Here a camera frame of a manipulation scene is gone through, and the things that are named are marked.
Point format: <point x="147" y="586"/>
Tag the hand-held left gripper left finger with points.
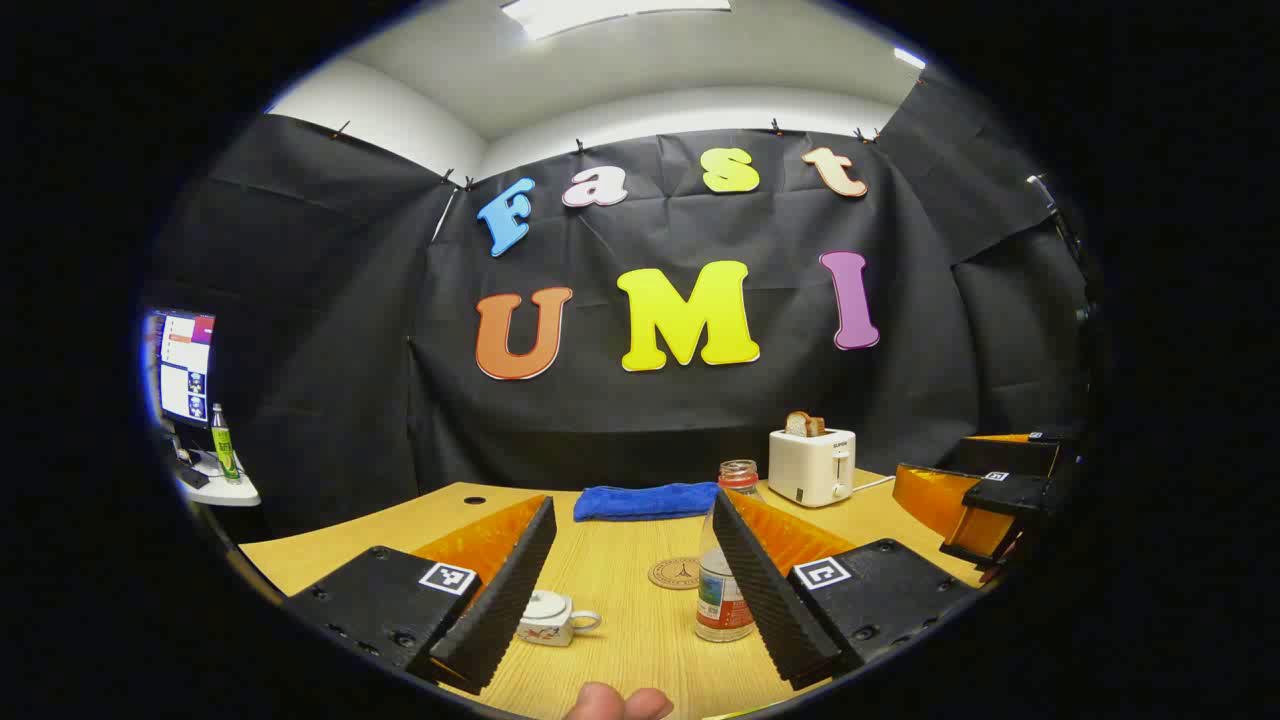
<point x="500" y="600"/>

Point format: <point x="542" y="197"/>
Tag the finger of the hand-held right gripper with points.
<point x="940" y="500"/>
<point x="1010" y="455"/>

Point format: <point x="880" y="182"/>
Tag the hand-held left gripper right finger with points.
<point x="770" y="600"/>

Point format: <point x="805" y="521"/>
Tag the white teacup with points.
<point x="545" y="630"/>

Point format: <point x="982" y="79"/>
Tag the clear plastic water bottle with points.
<point x="715" y="600"/>

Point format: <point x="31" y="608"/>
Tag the round wooden coaster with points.
<point x="672" y="573"/>

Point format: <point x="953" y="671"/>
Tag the green drink bottle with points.
<point x="224" y="445"/>

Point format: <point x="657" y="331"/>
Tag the white toaster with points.
<point x="808" y="468"/>

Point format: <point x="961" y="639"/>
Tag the bread slice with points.
<point x="803" y="424"/>

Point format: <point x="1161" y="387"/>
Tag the blue towel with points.
<point x="645" y="500"/>

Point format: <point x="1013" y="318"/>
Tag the black backdrop cloth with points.
<point x="700" y="420"/>

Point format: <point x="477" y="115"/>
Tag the white side table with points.
<point x="225" y="492"/>

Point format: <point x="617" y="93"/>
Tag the computer monitor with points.
<point x="185" y="365"/>

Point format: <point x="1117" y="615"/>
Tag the ceiling light panel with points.
<point x="610" y="15"/>

